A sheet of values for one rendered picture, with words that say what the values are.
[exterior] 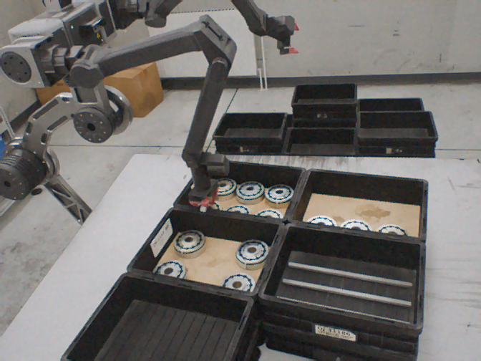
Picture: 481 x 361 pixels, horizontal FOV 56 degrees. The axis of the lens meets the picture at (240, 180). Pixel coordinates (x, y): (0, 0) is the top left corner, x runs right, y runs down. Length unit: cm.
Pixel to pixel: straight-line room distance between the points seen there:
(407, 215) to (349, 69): 299
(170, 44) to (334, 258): 78
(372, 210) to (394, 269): 27
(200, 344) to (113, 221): 83
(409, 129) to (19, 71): 206
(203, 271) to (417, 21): 336
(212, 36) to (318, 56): 332
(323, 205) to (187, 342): 67
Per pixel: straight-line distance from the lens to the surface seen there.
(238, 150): 258
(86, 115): 168
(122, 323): 137
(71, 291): 171
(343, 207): 160
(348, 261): 141
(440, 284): 157
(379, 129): 275
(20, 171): 203
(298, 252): 144
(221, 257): 145
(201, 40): 113
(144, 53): 121
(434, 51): 445
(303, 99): 312
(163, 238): 149
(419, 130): 276
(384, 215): 158
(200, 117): 130
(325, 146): 279
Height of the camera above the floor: 184
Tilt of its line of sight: 35 degrees down
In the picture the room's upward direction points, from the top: 8 degrees counter-clockwise
